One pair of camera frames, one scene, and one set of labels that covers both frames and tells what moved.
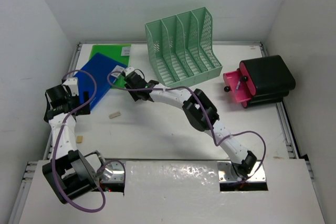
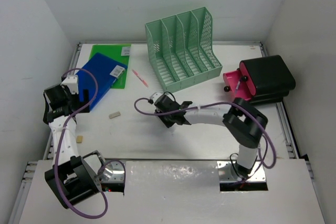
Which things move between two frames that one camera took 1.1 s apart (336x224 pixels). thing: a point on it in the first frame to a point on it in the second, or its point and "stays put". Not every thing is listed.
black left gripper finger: [85, 109] stays put
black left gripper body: [74, 99] stays put
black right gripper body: [135, 93] to [167, 119]
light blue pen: [238, 85] stays put
